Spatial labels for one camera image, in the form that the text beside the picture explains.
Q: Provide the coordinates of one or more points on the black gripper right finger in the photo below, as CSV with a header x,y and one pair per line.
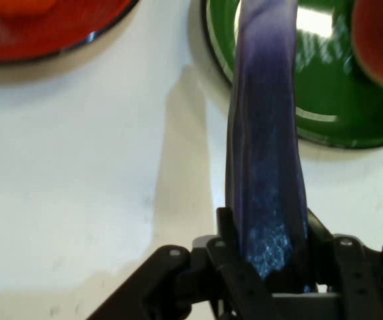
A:
x,y
361,283

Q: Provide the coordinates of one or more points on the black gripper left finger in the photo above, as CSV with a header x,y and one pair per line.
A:
x,y
178,276

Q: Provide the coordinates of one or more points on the purple toy eggplant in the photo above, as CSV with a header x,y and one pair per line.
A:
x,y
264,133

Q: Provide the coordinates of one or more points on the green plate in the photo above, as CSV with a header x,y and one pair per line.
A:
x,y
327,83

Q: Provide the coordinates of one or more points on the red plate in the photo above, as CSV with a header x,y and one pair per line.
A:
x,y
28,36

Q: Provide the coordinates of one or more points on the orange carrot piece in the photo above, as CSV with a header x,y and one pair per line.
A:
x,y
18,6

